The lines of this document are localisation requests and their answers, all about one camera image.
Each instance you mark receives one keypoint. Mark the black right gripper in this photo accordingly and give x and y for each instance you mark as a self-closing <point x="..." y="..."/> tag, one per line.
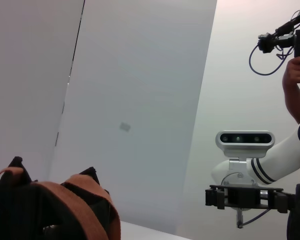
<point x="245" y="197"/>

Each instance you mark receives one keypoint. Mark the person forearm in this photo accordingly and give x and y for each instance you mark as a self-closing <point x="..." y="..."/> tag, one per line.
<point x="293" y="100"/>

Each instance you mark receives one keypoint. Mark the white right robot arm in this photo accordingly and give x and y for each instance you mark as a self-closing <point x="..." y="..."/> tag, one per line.
<point x="285" y="155"/>

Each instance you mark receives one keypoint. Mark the person hand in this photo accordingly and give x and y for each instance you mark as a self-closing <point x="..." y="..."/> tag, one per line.
<point x="293" y="73"/>

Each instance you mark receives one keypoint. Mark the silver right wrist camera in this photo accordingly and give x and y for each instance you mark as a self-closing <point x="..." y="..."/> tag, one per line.
<point x="245" y="138"/>

